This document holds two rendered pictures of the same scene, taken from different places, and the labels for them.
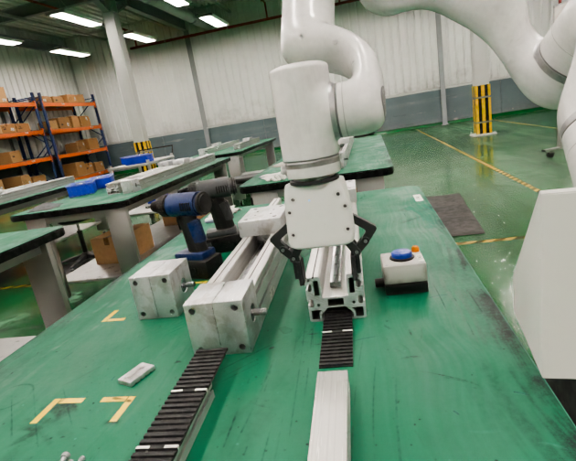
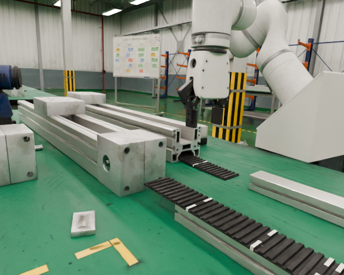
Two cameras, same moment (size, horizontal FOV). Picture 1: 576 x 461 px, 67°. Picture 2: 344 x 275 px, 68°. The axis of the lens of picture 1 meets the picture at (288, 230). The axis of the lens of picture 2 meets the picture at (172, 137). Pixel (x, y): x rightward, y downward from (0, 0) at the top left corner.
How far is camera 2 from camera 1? 0.58 m
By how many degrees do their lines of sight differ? 49
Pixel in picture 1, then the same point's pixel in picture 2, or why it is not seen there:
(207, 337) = (134, 175)
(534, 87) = (239, 43)
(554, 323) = (315, 135)
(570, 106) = (271, 51)
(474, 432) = (329, 183)
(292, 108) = not seen: outside the picture
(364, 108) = (253, 11)
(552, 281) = (319, 114)
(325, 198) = (222, 64)
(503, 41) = not seen: hidden behind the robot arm
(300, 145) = (224, 21)
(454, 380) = (286, 169)
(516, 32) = not seen: hidden behind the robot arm
